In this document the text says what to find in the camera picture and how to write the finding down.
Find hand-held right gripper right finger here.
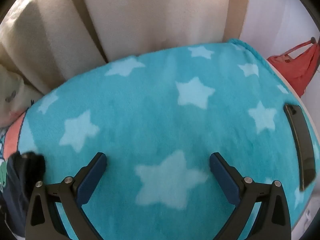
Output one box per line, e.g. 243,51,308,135
209,152,293,240

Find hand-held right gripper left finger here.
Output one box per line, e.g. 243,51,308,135
25,152,108,240

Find black pants with green print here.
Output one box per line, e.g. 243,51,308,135
0,151,47,239

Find teal printed blanket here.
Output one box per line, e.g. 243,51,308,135
5,39,313,240

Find red fabric bag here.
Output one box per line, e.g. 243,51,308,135
267,37,320,97

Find beige upholstered headboard panel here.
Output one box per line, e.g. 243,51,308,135
0,0,108,95
79,0,231,62

